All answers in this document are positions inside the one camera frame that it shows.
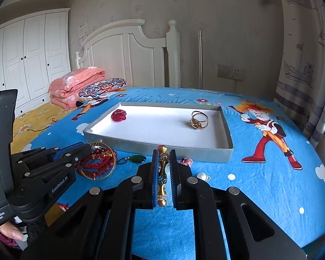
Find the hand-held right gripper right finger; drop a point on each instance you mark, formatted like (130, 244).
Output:
(174, 184)

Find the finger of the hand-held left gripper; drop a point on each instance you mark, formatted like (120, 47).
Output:
(57, 168)
(67, 150)

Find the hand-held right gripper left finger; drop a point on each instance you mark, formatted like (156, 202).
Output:
(155, 184)

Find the pink knotted charm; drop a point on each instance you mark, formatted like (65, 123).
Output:
(186, 162)

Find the white pearl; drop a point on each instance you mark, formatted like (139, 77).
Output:
(201, 176)

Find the thin gold bangle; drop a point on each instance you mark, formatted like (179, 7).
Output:
(97, 179)

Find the grey cardboard tray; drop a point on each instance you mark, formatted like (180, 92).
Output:
(157, 130)

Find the person's left hand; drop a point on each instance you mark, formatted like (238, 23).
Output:
(10, 231)

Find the yellow floral bedsheet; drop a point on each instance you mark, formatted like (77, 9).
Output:
(29, 124)

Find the red flower brooch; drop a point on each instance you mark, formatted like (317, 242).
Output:
(119, 115)

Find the pink folded quilt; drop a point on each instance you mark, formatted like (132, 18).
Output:
(70, 86)

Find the patterned round-print pillow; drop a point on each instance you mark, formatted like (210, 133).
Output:
(103, 88)

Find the white wardrobe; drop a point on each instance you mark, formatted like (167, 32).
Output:
(29, 59)

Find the blue cartoon printed blanket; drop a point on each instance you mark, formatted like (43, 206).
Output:
(260, 195)

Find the white bed headboard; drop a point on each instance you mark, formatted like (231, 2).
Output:
(140, 59)

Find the metal pole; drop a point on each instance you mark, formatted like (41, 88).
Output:
(200, 59)

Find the ship-print curtain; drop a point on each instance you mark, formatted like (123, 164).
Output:
(300, 59)

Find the paper wall notice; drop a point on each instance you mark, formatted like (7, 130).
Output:
(83, 32)

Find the wall light switch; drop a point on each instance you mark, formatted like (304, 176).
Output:
(223, 71)

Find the wall power socket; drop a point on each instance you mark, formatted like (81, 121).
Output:
(237, 73)

